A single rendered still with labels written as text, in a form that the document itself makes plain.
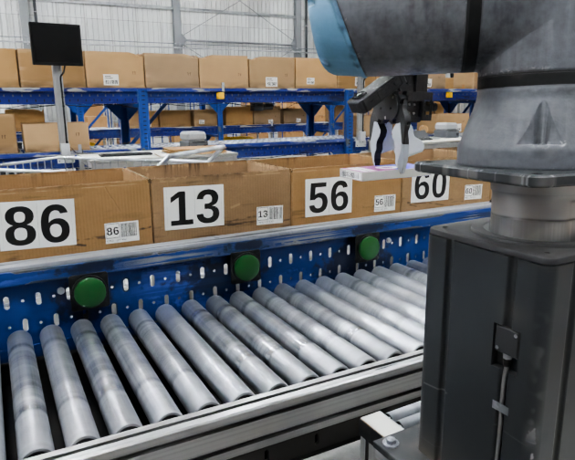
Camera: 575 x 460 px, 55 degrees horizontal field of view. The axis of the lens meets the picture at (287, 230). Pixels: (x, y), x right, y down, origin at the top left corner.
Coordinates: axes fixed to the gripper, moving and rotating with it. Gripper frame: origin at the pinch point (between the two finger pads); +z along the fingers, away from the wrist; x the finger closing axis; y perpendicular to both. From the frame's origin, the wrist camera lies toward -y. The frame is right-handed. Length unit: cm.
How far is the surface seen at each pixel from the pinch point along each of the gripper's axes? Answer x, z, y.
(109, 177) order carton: 78, 10, -39
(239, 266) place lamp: 42, 30, -13
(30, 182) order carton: 77, 10, -60
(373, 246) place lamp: 43, 28, 29
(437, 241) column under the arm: -35.1, 5.7, -17.8
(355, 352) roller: -1.9, 36.3, -6.3
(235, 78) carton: 506, -47, 167
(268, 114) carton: 928, -7, 402
